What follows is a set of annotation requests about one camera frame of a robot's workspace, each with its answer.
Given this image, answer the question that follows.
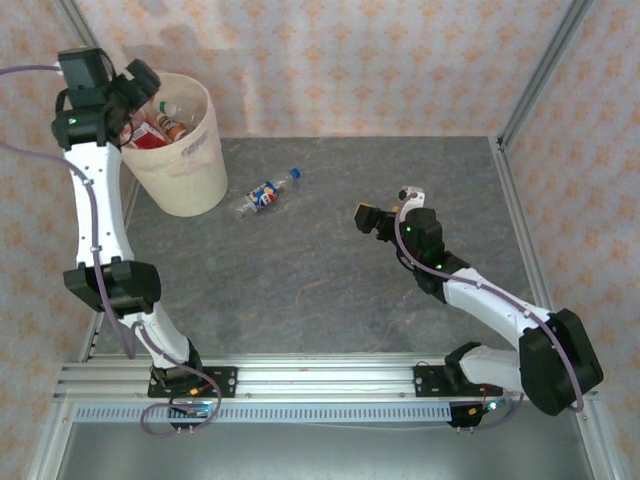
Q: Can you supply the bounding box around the red drink carton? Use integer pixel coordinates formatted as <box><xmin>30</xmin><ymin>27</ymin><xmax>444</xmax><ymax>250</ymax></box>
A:
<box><xmin>124</xmin><ymin>112</ymin><xmax>169</xmax><ymax>150</ymax></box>

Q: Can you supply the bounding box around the brown label plastic bottle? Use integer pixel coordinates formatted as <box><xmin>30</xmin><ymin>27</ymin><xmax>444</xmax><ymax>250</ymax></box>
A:
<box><xmin>155</xmin><ymin>113</ymin><xmax>189</xmax><ymax>143</ymax></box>

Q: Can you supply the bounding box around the cream plastic bin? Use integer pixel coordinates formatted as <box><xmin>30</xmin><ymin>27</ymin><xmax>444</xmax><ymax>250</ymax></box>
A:
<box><xmin>112</xmin><ymin>72</ymin><xmax>230</xmax><ymax>218</ymax></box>

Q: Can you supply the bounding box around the pepsi bottle blue cap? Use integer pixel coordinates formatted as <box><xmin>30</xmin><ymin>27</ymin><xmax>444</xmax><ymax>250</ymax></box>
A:
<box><xmin>234</xmin><ymin>167</ymin><xmax>302</xmax><ymax>221</ymax></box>

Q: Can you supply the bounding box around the small circuit board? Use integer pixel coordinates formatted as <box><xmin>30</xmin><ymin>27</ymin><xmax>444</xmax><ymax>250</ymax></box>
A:
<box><xmin>467</xmin><ymin>397</ymin><xmax>516</xmax><ymax>417</ymax></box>
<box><xmin>169</xmin><ymin>397</ymin><xmax>212</xmax><ymax>420</ymax></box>

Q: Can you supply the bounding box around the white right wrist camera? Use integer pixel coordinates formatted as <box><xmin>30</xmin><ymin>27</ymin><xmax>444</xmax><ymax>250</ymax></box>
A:
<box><xmin>397</xmin><ymin>185</ymin><xmax>427</xmax><ymax>207</ymax></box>

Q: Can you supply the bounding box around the aluminium frame post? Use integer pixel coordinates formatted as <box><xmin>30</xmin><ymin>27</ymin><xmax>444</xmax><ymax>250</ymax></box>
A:
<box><xmin>498</xmin><ymin>0</ymin><xmax>597</xmax><ymax>149</ymax></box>
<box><xmin>27</xmin><ymin>399</ymin><xmax>76</xmax><ymax>480</ymax></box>
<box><xmin>572</xmin><ymin>394</ymin><xmax>626</xmax><ymax>480</ymax></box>
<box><xmin>52</xmin><ymin>0</ymin><xmax>101</xmax><ymax>51</ymax></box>

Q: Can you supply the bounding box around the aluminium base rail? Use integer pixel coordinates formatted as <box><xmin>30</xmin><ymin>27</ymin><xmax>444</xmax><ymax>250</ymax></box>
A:
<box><xmin>52</xmin><ymin>355</ymin><xmax>601</xmax><ymax>401</ymax></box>

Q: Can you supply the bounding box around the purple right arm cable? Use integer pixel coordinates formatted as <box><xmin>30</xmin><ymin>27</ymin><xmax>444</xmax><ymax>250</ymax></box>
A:
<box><xmin>394</xmin><ymin>199</ymin><xmax>585</xmax><ymax>431</ymax></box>

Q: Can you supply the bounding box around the slotted cable duct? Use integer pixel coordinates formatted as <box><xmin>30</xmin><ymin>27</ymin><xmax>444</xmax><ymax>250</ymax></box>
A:
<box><xmin>74</xmin><ymin>403</ymin><xmax>454</xmax><ymax>424</ymax></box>

